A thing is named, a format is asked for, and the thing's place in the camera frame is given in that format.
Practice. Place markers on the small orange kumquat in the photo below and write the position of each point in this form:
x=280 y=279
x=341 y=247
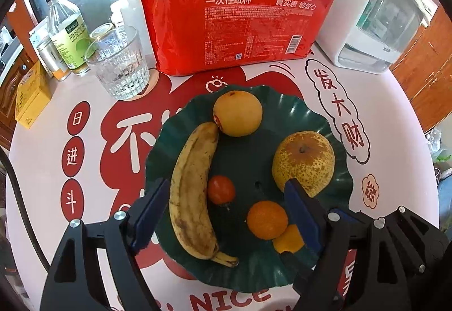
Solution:
x=287 y=242

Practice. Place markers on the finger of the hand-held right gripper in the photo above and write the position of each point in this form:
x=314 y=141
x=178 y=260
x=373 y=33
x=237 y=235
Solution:
x=409 y=224
x=348 y=216

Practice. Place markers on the wooden side cabinet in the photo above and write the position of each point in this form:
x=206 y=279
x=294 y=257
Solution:
x=427 y=74

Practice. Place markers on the round yellow fruit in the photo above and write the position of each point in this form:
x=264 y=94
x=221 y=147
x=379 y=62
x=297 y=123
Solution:
x=238 y=113

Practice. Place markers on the metal tin can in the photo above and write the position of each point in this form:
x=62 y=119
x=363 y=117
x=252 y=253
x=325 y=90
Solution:
x=51 y=58

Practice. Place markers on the glass vinegar bottle green label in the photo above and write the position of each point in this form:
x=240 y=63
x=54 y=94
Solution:
x=67 y=35

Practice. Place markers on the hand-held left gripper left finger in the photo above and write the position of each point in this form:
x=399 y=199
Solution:
x=148 y=222

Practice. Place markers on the printed cartoon tablecloth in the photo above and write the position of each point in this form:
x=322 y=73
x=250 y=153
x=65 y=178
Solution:
x=42 y=169

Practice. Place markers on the dark green scalloped plate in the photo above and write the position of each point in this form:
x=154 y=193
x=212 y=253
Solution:
x=254 y=166

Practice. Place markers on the white plastic squeeze bottle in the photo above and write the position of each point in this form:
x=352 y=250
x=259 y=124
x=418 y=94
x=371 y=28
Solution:
x=132 y=0

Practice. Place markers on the spotted yellow pear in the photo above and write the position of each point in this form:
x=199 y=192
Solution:
x=303 y=161

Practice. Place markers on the white cup sterilizer appliance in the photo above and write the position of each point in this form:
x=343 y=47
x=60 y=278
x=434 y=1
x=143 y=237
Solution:
x=370 y=14

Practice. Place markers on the clear plastic bag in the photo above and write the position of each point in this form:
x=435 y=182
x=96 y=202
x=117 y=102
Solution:
x=439 y=145

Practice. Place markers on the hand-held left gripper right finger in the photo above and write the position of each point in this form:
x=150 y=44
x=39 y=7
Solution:
x=303 y=215

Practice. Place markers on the round orange mandarin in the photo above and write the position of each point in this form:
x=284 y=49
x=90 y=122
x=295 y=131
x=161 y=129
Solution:
x=267 y=220

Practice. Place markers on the white pill bottle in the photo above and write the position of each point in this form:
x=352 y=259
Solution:
x=116 y=14

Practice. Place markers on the small glass jar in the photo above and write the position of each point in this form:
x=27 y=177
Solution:
x=100 y=30

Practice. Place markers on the yellow cardboard box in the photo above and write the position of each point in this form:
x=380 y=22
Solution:
x=31 y=95

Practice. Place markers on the spotted yellow banana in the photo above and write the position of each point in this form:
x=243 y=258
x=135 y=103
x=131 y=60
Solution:
x=192 y=191

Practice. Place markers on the white carton box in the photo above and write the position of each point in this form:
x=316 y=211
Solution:
x=38 y=30

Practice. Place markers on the clear glass tumbler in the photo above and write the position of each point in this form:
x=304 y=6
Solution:
x=118 y=67

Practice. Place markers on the red paper cup package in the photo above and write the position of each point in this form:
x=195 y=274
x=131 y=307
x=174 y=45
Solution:
x=233 y=25

